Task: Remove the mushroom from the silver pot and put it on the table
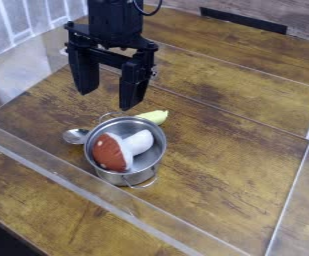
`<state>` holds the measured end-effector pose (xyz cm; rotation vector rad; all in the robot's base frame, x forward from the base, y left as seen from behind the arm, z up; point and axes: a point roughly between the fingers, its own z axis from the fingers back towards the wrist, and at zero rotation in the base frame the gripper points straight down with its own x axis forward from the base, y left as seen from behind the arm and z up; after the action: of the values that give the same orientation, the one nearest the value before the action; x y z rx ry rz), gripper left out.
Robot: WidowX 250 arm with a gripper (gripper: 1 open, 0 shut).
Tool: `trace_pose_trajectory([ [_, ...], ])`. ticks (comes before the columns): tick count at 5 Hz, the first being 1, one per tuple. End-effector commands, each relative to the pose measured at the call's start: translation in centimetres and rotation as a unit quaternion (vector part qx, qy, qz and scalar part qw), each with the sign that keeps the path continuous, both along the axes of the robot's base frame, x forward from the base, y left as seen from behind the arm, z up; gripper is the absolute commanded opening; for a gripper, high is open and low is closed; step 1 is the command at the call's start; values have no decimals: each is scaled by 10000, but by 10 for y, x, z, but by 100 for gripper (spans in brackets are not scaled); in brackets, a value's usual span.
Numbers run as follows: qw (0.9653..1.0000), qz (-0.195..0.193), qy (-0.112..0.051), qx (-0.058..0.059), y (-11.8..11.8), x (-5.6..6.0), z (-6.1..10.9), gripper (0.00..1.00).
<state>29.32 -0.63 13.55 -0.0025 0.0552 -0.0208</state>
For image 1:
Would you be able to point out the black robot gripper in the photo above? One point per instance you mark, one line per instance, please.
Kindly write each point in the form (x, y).
(111, 40)

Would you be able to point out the red white plush mushroom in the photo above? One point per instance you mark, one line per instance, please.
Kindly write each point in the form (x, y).
(115, 152)

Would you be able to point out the silver metal pot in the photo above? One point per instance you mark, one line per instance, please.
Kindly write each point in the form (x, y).
(143, 175)

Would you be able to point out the clear acrylic front barrier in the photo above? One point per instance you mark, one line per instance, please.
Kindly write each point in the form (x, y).
(179, 233)

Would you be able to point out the clear acrylic barrier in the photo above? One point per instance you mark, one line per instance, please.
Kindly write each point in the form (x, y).
(179, 233)
(290, 240)

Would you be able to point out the clear acrylic right barrier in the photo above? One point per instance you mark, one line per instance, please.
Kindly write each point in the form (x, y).
(290, 240)

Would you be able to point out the silver spoon with yellow handle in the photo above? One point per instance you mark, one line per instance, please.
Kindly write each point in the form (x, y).
(76, 136)

